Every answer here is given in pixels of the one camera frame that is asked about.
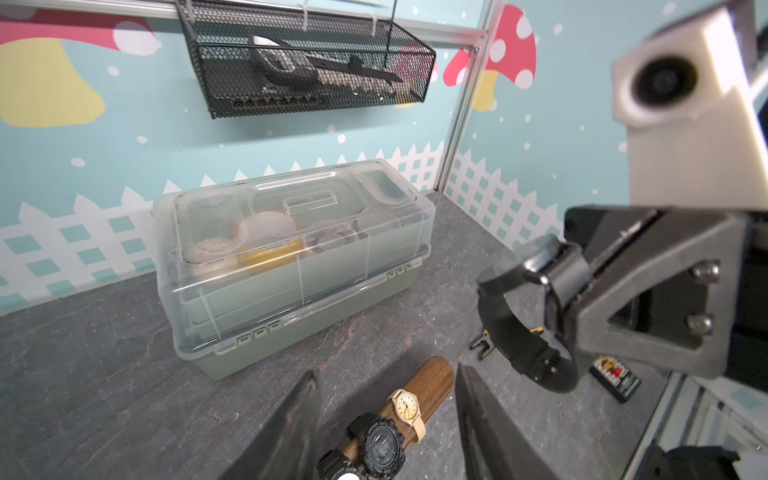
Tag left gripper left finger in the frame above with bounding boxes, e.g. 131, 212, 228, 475
221, 370, 321, 479

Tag large black digital watch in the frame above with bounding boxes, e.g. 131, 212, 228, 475
347, 412, 405, 479

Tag clear plastic storage box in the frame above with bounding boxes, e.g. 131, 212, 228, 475
153, 160, 435, 380

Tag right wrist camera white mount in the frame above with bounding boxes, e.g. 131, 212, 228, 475
612, 1, 767, 210

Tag beige strap watch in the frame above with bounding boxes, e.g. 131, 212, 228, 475
389, 389, 426, 443

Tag black rugged sport watch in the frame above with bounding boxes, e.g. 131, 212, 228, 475
317, 449, 366, 480

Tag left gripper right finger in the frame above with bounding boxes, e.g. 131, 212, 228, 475
455, 363, 557, 480

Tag wooden watch stand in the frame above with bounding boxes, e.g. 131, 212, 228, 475
343, 357, 455, 465

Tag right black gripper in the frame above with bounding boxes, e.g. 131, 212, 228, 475
563, 205, 767, 380

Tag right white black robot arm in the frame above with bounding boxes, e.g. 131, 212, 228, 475
558, 205, 767, 479

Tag black charging board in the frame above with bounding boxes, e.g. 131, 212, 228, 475
589, 356, 641, 404

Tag black wire mesh basket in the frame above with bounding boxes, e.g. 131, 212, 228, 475
175, 1, 437, 119

